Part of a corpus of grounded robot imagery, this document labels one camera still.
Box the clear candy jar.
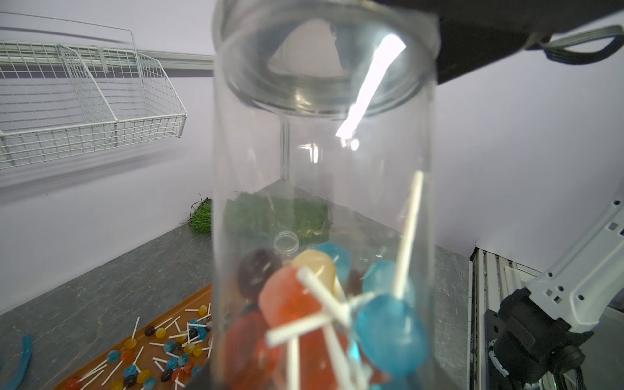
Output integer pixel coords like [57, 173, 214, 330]
[273, 230, 300, 259]

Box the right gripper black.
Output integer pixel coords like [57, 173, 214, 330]
[379, 0, 623, 85]

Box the blue yellow garden rake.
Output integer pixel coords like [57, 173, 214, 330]
[1, 335, 33, 390]

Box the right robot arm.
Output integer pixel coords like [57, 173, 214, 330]
[387, 1, 623, 389]

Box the white wire wall rack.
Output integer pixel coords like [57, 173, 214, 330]
[1, 11, 187, 169]

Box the clear plastic jar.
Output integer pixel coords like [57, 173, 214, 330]
[210, 0, 440, 390]

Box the brown wooden tray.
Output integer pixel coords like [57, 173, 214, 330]
[53, 284, 215, 390]

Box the pile of spilled lollipops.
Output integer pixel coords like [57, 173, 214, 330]
[62, 301, 215, 390]

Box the green artificial grass mat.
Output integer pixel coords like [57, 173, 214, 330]
[188, 192, 332, 245]

